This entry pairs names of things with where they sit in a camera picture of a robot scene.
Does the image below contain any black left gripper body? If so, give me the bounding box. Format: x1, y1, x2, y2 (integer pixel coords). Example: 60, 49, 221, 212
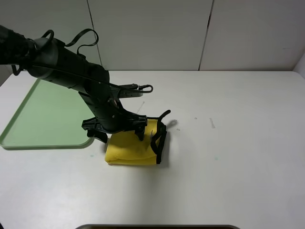
81, 93, 147, 134

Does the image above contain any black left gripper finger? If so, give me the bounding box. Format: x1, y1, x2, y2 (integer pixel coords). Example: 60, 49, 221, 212
134, 126, 145, 141
87, 129, 107, 143

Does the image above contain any yellow towel with black trim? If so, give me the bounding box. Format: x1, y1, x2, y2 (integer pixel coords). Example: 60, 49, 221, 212
105, 110, 171, 166

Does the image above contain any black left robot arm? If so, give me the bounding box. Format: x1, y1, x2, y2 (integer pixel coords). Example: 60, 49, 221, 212
0, 26, 148, 143

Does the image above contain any green plastic tray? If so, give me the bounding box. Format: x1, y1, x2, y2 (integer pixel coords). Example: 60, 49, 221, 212
0, 80, 93, 150

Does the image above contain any dark rimmed object at bottom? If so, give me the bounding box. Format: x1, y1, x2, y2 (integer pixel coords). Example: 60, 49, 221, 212
77, 224, 238, 229

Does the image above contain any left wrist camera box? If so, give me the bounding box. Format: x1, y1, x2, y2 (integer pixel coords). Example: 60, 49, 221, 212
117, 90, 143, 99

